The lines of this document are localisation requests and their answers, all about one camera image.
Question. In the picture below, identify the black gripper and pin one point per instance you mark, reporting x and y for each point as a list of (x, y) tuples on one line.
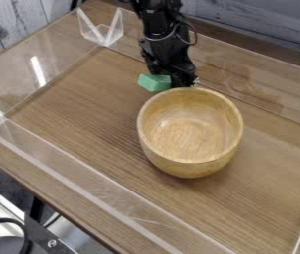
[(167, 57)]

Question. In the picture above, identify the green rectangular block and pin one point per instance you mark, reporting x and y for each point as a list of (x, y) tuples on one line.
[(155, 83)]

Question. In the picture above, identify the brown wooden bowl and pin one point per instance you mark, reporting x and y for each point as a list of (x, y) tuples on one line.
[(189, 129)]

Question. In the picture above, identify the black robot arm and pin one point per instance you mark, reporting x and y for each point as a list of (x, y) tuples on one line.
[(169, 35)]

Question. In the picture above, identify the black table leg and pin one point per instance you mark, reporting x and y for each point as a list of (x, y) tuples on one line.
[(37, 209)]

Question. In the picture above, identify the clear acrylic corner bracket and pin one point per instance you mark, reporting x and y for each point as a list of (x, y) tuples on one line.
[(101, 34)]

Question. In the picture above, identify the clear acrylic tray enclosure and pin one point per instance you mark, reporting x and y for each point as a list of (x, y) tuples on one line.
[(70, 101)]

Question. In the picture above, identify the black metal base plate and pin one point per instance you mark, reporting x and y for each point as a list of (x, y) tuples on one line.
[(19, 245)]

